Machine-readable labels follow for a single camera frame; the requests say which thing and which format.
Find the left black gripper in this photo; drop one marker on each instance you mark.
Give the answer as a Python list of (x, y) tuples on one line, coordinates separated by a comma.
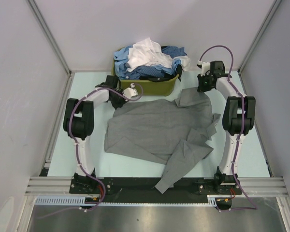
[(115, 106)]

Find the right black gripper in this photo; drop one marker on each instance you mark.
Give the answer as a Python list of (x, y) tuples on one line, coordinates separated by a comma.
[(201, 88)]

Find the grey long sleeve shirt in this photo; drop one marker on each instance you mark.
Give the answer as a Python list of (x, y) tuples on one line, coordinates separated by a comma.
[(172, 133)]

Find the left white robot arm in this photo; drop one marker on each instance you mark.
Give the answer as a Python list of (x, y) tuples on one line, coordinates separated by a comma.
[(78, 120)]

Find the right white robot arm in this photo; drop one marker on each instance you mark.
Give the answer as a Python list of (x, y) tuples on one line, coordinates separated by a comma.
[(238, 117)]

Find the dark blue dotted shirt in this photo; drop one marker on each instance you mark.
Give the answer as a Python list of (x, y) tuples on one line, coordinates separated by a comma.
[(161, 62)]

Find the black garment with button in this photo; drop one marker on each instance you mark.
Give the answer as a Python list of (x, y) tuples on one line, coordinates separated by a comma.
[(178, 72)]

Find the olive green laundry basket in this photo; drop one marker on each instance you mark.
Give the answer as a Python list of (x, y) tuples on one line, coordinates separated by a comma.
[(150, 88)]

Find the light blue shirt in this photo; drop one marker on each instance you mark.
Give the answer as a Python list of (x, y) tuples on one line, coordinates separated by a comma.
[(121, 67)]

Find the white shirt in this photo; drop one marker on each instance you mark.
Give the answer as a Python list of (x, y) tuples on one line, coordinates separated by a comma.
[(148, 53)]

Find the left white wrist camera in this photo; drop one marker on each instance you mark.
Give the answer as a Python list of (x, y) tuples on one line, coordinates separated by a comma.
[(130, 92)]

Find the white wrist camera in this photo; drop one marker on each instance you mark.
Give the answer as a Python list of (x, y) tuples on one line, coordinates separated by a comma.
[(130, 92), (204, 66)]

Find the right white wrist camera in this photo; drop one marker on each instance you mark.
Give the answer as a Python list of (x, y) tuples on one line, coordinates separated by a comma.
[(204, 66)]

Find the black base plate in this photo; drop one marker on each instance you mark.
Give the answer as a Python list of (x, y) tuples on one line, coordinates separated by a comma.
[(145, 186)]

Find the white slotted cable duct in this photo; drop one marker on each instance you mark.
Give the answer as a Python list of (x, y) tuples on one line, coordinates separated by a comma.
[(88, 201)]

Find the aluminium frame rail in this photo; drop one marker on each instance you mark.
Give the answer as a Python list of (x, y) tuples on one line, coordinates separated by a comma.
[(253, 186)]

